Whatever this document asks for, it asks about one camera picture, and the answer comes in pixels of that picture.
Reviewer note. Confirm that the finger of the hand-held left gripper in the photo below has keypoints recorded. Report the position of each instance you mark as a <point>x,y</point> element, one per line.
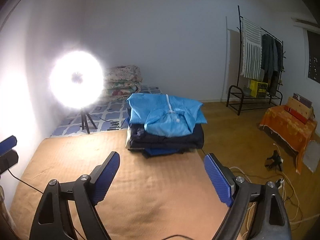
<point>7,145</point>

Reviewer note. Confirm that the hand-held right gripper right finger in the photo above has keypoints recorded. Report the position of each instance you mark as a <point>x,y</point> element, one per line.
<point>217,180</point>

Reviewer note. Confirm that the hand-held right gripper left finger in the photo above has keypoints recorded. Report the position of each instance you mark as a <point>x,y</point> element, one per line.
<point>107,177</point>

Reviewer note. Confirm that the light blue work jacket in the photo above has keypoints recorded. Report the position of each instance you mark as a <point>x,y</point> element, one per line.
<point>160,115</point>

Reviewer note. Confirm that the black clothes rack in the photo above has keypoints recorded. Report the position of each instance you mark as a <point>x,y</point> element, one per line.
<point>236,86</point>

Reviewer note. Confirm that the dark hanging clothes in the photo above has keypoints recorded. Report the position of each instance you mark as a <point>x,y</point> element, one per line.
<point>270,57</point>

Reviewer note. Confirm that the tan blanket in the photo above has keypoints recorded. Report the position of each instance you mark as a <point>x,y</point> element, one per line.
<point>150,192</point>

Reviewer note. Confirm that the navy folded jacket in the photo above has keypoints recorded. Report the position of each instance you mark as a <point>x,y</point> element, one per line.
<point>175,140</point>

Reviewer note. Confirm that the royal blue folded garment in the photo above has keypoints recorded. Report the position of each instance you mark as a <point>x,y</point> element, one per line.
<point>160,152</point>

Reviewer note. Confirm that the black floor gadget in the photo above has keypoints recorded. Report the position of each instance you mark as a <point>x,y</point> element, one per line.
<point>275,158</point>

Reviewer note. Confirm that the black mini tripod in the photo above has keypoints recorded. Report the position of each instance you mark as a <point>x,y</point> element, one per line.
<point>83,120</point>

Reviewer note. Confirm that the blue white patterned sheet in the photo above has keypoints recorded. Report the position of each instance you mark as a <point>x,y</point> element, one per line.
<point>107,115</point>

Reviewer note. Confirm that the white power strip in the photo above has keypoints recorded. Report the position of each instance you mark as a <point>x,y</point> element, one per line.
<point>281,183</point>

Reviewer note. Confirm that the orange cloth covered table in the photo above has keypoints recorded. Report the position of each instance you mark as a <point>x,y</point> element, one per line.
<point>280,122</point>

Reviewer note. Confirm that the rolled floral quilt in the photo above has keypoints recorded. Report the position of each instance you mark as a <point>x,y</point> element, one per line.
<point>122,80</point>

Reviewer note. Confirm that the yellow box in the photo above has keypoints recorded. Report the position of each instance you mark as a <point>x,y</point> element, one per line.
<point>258,88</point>

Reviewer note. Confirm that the red box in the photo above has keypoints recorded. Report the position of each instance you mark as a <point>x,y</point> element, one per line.
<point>296,115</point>

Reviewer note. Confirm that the tan patterned box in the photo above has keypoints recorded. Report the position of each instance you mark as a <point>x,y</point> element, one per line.
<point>292,103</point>

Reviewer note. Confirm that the purple topped box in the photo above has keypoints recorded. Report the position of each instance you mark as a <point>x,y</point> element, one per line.
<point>302,98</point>

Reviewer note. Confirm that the striped towel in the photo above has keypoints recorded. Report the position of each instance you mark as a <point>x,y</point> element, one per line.
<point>251,50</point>

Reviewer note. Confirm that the dark window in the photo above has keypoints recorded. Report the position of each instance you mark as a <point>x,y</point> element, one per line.
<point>313,55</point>

